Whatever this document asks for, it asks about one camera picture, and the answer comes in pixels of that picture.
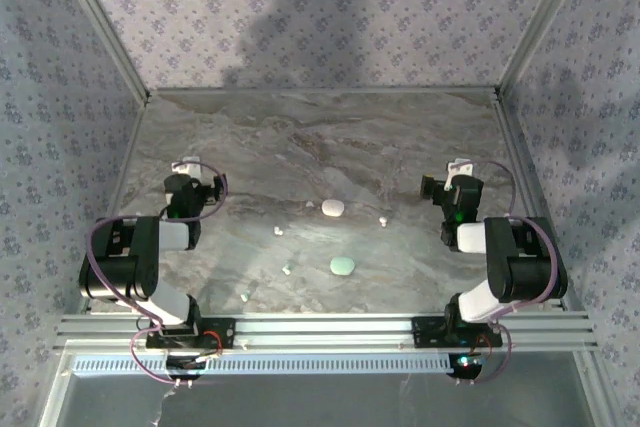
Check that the white earbud charging case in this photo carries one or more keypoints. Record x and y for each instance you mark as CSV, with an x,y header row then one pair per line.
x,y
332,207

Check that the mint green earbud charging case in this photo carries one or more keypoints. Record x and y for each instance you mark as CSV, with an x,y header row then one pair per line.
x,y
342,265

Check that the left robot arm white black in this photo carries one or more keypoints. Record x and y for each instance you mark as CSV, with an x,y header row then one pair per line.
x,y
120,267

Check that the black controller board with leds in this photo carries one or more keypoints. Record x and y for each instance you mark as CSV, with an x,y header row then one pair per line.
x,y
465,371

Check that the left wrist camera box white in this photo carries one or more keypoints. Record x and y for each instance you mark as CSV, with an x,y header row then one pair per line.
x,y
187,167

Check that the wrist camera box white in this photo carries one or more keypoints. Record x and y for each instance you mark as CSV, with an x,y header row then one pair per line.
x,y
187,167
460,167

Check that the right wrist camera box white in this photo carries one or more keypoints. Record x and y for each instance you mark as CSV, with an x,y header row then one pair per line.
x,y
460,167

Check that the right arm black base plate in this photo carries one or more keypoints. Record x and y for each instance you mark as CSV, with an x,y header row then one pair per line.
x,y
425,332

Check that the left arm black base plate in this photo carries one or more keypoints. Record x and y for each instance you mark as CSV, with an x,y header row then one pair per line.
x,y
227,332

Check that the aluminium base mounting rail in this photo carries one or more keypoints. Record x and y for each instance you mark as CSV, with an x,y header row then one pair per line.
x,y
325,332

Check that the aluminium corner post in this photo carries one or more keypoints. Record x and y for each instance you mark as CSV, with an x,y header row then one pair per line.
x,y
102,22
546,22

